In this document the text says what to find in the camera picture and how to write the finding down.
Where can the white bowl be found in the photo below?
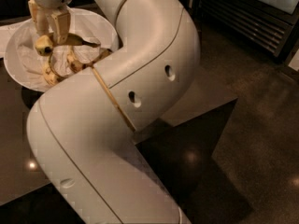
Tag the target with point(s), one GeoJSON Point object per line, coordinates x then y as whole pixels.
{"type": "Point", "coordinates": [18, 66]}

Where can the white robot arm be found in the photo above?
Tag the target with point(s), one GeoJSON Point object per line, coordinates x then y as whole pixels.
{"type": "Point", "coordinates": [81, 130]}

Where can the spotted banana right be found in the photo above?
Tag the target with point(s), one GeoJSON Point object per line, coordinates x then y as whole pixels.
{"type": "Point", "coordinates": [80, 58]}

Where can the dark appliance with vent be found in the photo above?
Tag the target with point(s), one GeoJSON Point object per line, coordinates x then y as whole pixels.
{"type": "Point", "coordinates": [271, 24]}

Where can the white paper liner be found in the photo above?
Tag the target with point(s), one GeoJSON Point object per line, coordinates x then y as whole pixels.
{"type": "Point", "coordinates": [25, 59]}

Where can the yellow green banana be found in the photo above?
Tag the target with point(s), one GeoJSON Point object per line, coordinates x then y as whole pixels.
{"type": "Point", "coordinates": [46, 44]}

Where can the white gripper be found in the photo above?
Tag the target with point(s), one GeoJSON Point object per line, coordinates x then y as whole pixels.
{"type": "Point", "coordinates": [60, 18]}

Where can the spotted banana left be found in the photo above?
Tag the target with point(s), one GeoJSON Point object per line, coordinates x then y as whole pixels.
{"type": "Point", "coordinates": [54, 70]}

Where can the spotted banana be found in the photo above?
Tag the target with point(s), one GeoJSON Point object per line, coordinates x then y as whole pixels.
{"type": "Point", "coordinates": [54, 70]}
{"type": "Point", "coordinates": [80, 58]}

